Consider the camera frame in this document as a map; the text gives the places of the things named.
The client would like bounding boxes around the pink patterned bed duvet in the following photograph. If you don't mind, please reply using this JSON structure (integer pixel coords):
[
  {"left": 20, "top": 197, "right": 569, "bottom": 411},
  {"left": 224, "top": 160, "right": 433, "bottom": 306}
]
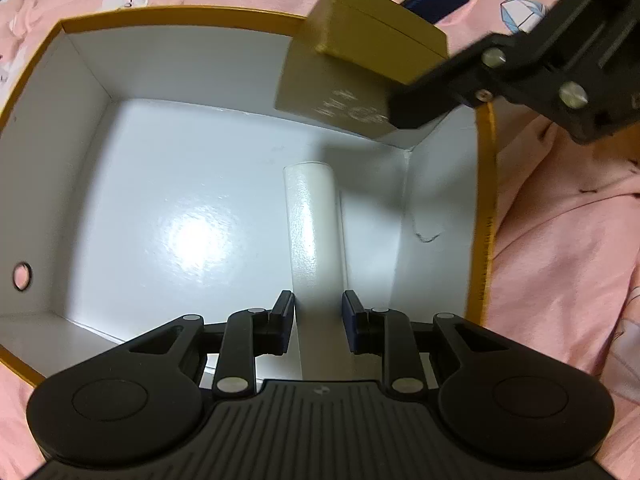
[{"left": 1, "top": 0, "right": 639, "bottom": 479}]

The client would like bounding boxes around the gold rectangular box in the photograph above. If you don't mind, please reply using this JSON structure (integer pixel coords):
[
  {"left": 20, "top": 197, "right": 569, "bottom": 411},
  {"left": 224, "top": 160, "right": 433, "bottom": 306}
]
[{"left": 274, "top": 0, "right": 448, "bottom": 141}]

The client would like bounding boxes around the white box with orange rim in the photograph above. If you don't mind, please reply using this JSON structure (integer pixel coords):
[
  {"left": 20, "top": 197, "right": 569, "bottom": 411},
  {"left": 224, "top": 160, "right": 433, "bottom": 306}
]
[{"left": 1, "top": 8, "right": 496, "bottom": 385}]

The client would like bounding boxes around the white cylindrical tube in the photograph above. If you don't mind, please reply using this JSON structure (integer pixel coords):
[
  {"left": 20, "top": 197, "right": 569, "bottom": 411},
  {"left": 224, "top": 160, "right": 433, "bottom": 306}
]
[{"left": 284, "top": 162, "right": 352, "bottom": 380}]

